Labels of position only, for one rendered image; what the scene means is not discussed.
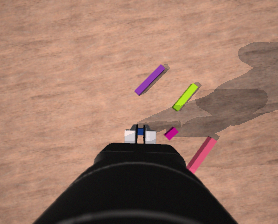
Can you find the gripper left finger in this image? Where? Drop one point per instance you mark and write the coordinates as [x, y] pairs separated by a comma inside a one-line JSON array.
[[131, 134]]

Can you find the pink rod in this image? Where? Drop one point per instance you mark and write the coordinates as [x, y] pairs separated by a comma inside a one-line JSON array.
[[201, 154]]

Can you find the short magenta rod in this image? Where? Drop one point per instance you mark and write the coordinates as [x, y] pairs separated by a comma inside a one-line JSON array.
[[171, 133]]

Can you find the lime green rod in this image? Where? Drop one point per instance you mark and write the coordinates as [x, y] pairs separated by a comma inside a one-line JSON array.
[[184, 97]]

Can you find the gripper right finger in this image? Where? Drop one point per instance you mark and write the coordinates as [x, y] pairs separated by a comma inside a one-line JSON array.
[[149, 136]]

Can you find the purple rod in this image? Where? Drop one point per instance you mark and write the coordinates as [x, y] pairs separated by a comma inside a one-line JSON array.
[[149, 79]]

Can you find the small blue block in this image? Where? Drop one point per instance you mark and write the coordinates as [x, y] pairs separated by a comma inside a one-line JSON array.
[[140, 131]]

